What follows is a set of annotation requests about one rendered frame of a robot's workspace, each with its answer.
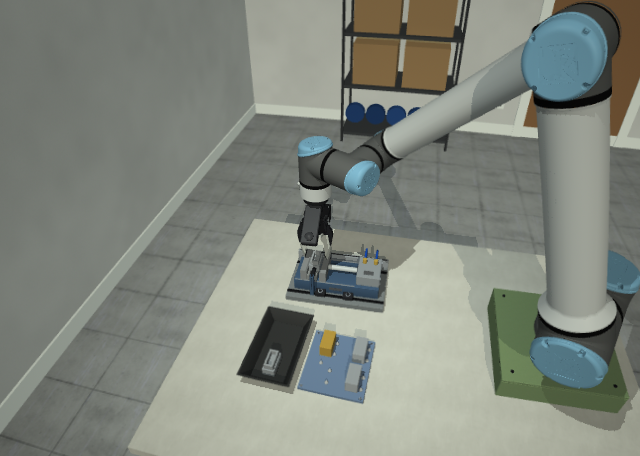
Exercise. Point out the yellow rectangular block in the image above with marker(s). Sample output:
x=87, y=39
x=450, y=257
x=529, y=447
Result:
x=327, y=343

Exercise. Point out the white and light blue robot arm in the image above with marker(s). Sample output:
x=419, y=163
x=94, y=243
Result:
x=561, y=61

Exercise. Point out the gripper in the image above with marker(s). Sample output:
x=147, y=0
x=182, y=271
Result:
x=325, y=229

